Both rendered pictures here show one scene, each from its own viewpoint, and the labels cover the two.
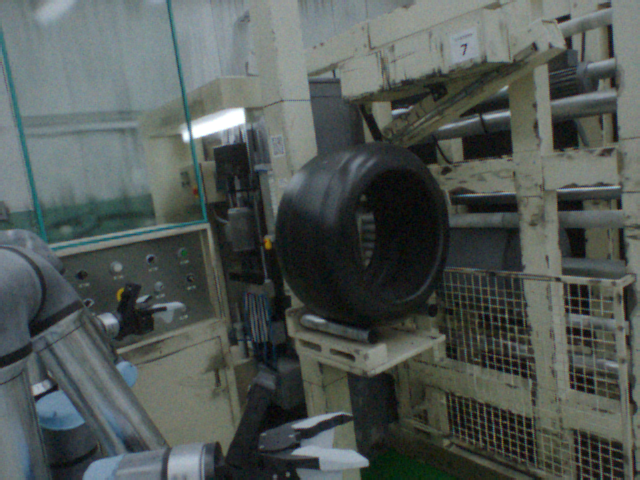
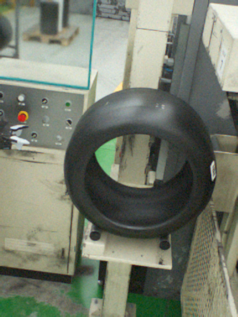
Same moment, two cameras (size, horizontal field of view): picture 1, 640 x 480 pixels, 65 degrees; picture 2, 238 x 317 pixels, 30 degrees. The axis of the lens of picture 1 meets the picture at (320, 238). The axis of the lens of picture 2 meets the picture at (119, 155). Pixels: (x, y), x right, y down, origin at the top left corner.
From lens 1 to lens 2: 1.29 m
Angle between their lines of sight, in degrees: 42
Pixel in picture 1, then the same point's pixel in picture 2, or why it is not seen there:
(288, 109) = (140, 36)
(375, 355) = (92, 247)
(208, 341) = not seen: hidden behind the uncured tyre
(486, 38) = (228, 68)
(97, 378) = not seen: outside the picture
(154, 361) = (28, 161)
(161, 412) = (25, 191)
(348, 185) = (93, 133)
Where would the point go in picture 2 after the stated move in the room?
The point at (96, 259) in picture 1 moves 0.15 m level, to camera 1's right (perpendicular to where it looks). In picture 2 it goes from (10, 88) to (28, 98)
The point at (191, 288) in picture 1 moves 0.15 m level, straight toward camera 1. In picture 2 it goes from (68, 128) to (51, 137)
